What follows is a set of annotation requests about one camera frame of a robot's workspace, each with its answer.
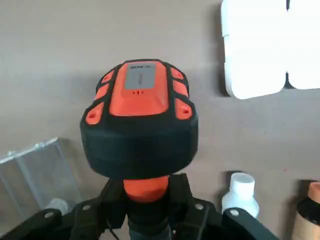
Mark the open white pill box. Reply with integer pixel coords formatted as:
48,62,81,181
220,0,320,100

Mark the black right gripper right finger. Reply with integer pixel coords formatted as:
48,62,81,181
167,173,281,240

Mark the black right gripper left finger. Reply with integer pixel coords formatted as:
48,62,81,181
0,179,131,240

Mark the white medicine bottle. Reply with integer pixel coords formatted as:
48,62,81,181
221,171,260,218

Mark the clear acrylic stepped shelf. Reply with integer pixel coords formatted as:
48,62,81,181
0,136,85,221

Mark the small white-capped clear bottle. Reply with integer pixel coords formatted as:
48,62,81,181
44,198,70,216

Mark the brown medicine bottle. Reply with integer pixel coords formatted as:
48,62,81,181
291,181,320,240

